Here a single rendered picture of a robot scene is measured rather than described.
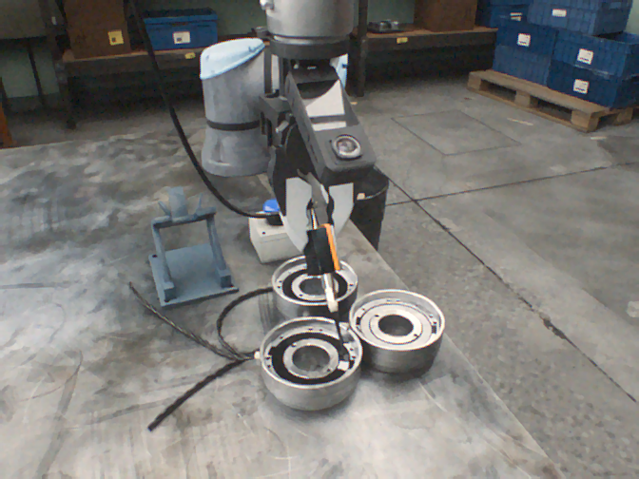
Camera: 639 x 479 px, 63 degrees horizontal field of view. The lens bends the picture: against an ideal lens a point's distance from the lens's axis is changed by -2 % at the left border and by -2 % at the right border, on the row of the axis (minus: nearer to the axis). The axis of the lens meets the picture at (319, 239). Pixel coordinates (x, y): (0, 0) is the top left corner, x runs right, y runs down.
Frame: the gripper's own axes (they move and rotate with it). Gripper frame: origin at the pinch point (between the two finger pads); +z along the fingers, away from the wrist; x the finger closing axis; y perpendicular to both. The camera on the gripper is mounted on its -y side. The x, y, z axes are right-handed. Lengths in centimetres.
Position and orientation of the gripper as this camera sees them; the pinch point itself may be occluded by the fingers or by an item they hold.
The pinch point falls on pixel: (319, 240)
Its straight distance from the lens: 55.3
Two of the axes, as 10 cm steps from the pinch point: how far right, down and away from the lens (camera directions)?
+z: 0.0, 8.5, 5.2
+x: -9.2, 2.0, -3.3
